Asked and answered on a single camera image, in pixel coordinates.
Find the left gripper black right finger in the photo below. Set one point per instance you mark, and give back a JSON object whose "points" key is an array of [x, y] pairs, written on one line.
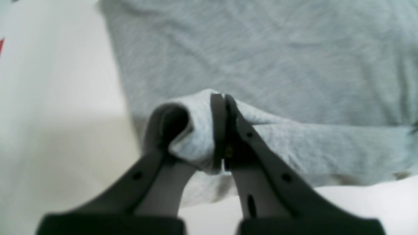
{"points": [[274, 199]]}

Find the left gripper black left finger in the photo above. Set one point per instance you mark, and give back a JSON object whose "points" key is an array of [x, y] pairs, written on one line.
{"points": [[145, 200]]}

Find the grey t-shirt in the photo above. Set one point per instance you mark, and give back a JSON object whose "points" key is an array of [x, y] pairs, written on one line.
{"points": [[330, 85]]}

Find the red warning triangle sticker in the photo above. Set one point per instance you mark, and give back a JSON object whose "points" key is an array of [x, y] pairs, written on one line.
{"points": [[1, 44]]}

